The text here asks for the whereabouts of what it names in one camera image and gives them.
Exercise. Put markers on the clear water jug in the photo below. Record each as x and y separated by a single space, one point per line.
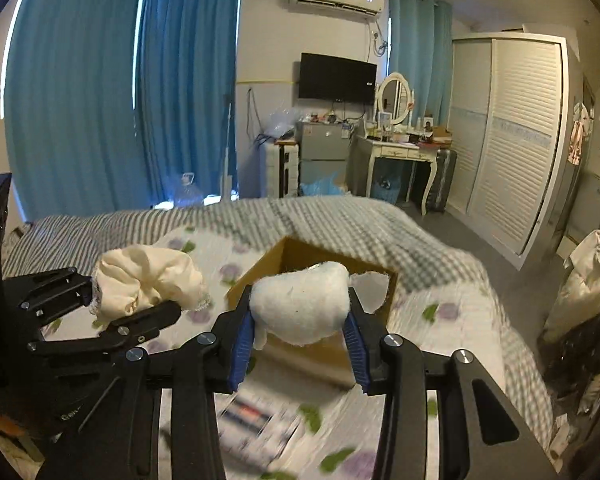
187 192

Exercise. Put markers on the white storage drawers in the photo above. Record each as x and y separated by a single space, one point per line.
282 170

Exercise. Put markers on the white louvred wardrobe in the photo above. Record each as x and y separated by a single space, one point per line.
515 135

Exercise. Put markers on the narrow blue curtain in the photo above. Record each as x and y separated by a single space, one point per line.
190 90

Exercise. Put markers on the oval vanity mirror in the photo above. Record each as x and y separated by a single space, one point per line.
395 97

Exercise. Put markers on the white mop pole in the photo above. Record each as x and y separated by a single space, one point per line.
229 150

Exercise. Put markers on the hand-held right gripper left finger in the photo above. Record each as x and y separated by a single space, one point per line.
242 351

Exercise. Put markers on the blue white packet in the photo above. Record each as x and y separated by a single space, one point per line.
257 422

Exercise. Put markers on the hanging pink clothes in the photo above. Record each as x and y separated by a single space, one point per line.
577 135

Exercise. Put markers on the white dressing table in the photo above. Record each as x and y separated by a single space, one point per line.
395 150

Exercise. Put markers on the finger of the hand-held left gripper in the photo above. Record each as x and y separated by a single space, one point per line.
130 327
55 292

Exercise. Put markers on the brown box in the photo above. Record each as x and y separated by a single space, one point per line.
441 135

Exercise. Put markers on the blue plastic bag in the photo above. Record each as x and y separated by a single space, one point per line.
322 186

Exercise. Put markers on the blue waste basket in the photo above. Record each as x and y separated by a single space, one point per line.
386 190

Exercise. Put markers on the black wall television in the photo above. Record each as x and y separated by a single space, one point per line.
337 77

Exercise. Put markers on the wide blue curtain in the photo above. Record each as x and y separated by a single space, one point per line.
70 100

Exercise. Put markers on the white cotton wad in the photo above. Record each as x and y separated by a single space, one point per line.
300 302

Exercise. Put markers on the white stuffed bag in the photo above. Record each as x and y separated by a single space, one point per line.
587 280

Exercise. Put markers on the clear plastic bag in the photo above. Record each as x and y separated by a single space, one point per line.
282 122

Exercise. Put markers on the light blue curtain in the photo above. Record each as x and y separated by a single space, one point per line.
422 55

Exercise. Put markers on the grey small fridge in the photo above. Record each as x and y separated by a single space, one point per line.
322 147

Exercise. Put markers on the pile of dark clothes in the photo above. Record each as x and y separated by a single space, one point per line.
590 365

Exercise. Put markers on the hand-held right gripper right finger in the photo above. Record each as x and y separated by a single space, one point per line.
356 356

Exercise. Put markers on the dark suitcase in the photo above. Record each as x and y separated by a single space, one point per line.
442 180

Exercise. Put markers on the cream cloth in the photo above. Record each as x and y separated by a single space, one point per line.
145 272

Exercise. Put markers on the cardboard box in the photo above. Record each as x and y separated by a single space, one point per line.
300 260

